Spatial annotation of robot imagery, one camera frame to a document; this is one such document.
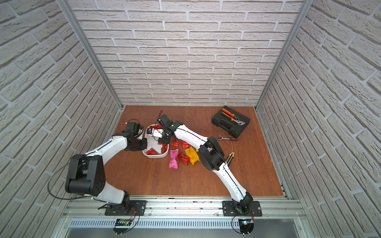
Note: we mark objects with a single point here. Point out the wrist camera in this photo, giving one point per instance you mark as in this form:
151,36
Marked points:
135,129
164,121

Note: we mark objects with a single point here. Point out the aluminium front rail frame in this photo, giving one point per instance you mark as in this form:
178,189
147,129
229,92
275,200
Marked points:
179,213

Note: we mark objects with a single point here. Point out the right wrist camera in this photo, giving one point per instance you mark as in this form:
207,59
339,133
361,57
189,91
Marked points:
164,121

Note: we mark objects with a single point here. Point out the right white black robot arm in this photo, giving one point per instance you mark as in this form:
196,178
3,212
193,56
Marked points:
212,157

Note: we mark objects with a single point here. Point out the aluminium corner profile left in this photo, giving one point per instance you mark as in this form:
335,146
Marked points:
73,21

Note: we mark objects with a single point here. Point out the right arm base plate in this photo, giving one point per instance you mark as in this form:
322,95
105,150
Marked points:
232,208

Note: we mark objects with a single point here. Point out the orange handled pliers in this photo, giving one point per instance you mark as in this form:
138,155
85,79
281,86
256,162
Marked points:
232,117

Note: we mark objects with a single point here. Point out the pink tea bag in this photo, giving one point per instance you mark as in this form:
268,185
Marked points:
173,164

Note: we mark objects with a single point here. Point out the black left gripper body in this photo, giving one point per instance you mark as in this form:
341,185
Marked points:
140,144

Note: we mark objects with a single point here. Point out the white plastic storage box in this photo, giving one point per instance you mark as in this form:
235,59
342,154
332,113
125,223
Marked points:
153,137

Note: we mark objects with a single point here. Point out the left controller board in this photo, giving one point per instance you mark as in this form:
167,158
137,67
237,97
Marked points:
122,226

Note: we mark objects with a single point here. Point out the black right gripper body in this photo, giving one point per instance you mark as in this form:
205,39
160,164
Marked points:
165,138

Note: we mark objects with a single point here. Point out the right controller board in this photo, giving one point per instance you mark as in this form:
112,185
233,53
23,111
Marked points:
246,226

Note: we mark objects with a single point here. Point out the small yellow tea bag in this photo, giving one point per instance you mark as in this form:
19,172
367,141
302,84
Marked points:
192,154

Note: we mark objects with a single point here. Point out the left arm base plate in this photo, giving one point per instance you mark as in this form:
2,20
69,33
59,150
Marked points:
126,209

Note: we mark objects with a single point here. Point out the aluminium corner profile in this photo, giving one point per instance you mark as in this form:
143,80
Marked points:
73,21
305,7

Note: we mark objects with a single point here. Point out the small red tea bag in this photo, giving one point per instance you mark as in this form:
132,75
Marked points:
183,158

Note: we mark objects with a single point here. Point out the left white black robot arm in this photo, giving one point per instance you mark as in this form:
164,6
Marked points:
86,173

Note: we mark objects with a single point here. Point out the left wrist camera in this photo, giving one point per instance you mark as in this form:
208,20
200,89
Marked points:
135,129

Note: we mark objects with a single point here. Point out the chrome ratchet wrench red handle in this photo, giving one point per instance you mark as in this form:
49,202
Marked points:
227,138

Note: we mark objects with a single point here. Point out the black plastic tool case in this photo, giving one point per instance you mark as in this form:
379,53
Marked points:
231,121

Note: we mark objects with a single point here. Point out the aluminium corner profile right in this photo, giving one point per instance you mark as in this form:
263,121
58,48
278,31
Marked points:
305,7

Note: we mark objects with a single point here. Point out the yellow black utility knife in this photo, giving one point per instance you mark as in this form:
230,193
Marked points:
230,158

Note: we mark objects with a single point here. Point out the controller board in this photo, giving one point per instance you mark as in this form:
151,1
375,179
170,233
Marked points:
122,226
246,226

